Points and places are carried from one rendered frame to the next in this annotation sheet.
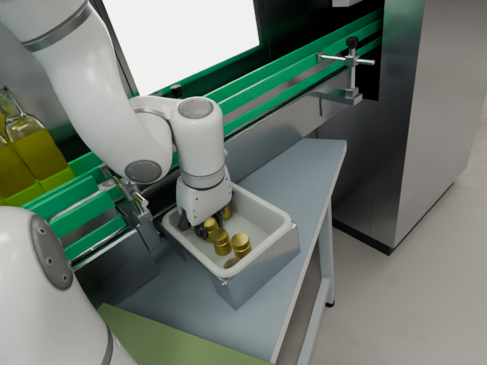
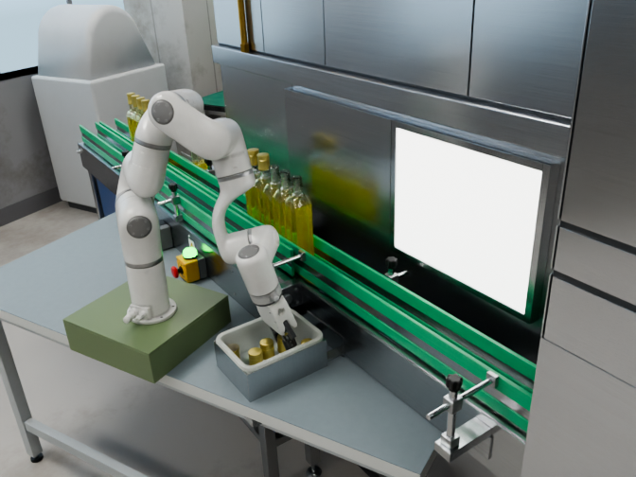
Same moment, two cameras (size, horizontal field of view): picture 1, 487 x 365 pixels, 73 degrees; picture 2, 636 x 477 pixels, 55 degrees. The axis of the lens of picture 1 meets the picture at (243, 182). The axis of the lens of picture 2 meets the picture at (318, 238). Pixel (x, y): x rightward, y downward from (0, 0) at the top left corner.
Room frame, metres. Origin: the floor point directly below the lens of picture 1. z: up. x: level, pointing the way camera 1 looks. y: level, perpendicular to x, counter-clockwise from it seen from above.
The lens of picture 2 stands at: (0.59, -1.18, 1.70)
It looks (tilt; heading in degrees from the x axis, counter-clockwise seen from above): 26 degrees down; 90
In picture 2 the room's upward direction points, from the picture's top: 3 degrees counter-clockwise
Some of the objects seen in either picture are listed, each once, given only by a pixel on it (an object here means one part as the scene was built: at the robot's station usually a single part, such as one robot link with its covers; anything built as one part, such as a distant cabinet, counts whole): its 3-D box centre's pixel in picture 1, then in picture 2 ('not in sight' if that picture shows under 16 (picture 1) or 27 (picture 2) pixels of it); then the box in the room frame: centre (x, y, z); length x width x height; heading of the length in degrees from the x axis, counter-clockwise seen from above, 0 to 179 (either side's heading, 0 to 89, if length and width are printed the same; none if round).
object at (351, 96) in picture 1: (344, 80); (460, 421); (0.84, -0.33, 0.90); 0.17 x 0.05 x 0.23; 33
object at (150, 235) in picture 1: (140, 223); (284, 296); (0.50, 0.22, 0.85); 0.09 x 0.04 x 0.07; 33
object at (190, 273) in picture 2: not in sight; (191, 267); (0.20, 0.53, 0.79); 0.07 x 0.07 x 0.07; 33
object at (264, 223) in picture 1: (227, 234); (270, 350); (0.47, 0.05, 0.80); 0.22 x 0.17 x 0.09; 33
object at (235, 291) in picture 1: (220, 231); (280, 348); (0.49, 0.07, 0.79); 0.27 x 0.17 x 0.08; 33
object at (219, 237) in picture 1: (221, 241); (267, 348); (0.46, 0.07, 0.79); 0.04 x 0.04 x 0.04
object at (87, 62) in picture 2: not in sight; (108, 107); (-0.83, 3.19, 0.70); 0.71 x 0.60 x 1.39; 58
